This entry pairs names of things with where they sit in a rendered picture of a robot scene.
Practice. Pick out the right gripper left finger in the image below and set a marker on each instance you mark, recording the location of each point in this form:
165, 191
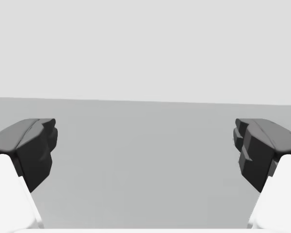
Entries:
26, 155

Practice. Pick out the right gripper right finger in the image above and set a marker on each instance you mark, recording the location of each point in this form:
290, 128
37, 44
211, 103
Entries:
259, 155

